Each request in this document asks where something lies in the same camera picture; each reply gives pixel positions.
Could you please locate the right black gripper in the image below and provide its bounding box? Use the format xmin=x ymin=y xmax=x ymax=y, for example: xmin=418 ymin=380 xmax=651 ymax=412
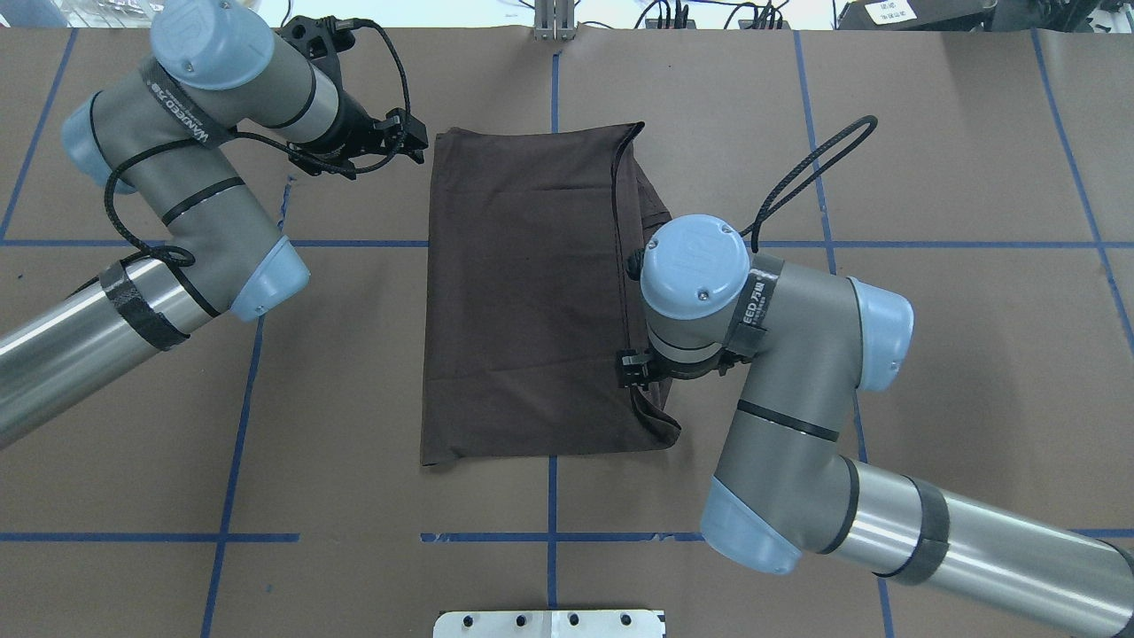
xmin=617 ymin=249 xmax=754 ymax=388

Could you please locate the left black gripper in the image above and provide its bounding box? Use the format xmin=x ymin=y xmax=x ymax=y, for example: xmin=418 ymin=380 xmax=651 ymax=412
xmin=281 ymin=16 xmax=430 ymax=178

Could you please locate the dark brown t-shirt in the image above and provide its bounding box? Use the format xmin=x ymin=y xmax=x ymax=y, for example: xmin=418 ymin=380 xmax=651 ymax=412
xmin=420 ymin=121 xmax=682 ymax=467

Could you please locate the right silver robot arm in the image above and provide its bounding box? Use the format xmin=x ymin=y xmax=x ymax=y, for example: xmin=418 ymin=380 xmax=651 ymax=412
xmin=619 ymin=214 xmax=1133 ymax=637

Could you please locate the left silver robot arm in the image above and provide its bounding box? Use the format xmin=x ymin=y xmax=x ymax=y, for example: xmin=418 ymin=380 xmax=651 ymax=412
xmin=1 ymin=1 xmax=429 ymax=446

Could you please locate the black box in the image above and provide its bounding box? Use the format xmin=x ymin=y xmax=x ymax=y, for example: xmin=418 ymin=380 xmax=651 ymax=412
xmin=835 ymin=1 xmax=997 ymax=32

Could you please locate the aluminium frame post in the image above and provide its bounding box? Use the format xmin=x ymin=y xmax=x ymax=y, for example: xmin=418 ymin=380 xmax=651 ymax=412
xmin=528 ymin=0 xmax=578 ymax=42

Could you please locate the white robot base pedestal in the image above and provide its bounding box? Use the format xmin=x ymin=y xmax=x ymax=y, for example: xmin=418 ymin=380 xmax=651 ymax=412
xmin=432 ymin=609 xmax=669 ymax=637

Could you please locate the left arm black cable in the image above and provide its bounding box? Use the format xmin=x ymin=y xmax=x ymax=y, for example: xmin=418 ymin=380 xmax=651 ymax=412
xmin=105 ymin=18 xmax=417 ymax=267

